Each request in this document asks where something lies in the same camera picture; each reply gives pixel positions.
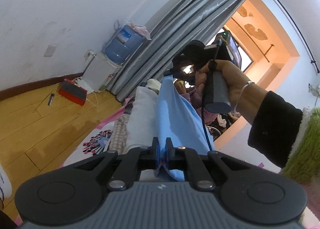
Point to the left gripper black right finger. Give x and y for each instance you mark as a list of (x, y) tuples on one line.
[(248, 192)]

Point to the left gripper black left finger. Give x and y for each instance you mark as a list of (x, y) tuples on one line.
[(73, 193)]

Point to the light blue shirt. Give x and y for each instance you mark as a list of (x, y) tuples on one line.
[(177, 119)]

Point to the right forearm black sleeve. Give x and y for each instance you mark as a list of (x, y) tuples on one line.
[(275, 128)]

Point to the stack of folded clothes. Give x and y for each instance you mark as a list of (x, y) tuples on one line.
[(136, 127)]

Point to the right hand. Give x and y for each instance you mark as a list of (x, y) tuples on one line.
[(245, 96)]

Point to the woman in purple jacket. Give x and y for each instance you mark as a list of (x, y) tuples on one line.
[(192, 96)]

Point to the grey curtain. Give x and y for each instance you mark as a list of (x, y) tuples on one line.
[(188, 20)]

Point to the pink floral blanket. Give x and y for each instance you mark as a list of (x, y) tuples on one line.
[(30, 141)]

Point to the wheelchair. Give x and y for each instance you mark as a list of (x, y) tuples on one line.
[(225, 121)]

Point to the blue water bottle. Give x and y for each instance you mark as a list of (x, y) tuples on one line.
[(125, 42)]

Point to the white water dispenser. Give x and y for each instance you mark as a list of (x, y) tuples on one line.
[(99, 73)]

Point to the small black floor object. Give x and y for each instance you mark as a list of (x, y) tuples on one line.
[(50, 99)]

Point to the red black box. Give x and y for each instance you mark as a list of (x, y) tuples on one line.
[(72, 92)]

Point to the white wall socket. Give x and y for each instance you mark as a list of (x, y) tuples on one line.
[(50, 51)]

